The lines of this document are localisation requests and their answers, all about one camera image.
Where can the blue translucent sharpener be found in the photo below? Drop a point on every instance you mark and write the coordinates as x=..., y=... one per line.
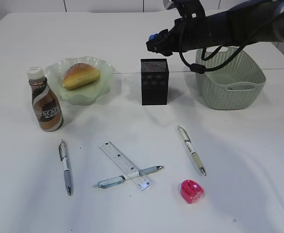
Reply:
x=152, y=36

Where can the clear plastic ruler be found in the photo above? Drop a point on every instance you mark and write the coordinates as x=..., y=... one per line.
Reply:
x=125, y=165

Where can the blue clear ballpoint pen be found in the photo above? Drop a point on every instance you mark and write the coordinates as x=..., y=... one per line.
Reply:
x=122, y=178

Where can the black mesh pen holder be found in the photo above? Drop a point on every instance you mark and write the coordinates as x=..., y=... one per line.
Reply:
x=154, y=81

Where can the blue black right robot arm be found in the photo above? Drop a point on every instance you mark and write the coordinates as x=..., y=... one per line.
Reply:
x=247, y=23

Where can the green wavy glass plate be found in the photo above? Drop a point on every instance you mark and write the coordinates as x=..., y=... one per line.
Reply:
x=84, y=95

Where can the pink translucent sharpener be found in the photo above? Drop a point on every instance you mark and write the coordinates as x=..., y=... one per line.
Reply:
x=191, y=191

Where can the sugared bread roll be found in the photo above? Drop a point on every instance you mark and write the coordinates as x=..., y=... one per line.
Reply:
x=79, y=75

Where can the beige white ballpoint pen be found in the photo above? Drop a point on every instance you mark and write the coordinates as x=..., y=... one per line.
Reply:
x=187, y=141

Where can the green woven plastic basket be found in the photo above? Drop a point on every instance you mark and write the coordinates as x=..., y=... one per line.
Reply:
x=242, y=74

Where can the brown Nescafe coffee bottle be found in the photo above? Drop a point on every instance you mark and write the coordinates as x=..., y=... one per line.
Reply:
x=45, y=103

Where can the grey white ballpoint pen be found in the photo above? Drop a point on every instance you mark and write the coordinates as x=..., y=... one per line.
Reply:
x=65, y=160

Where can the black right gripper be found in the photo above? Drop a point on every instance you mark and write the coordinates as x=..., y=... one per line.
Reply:
x=196, y=33

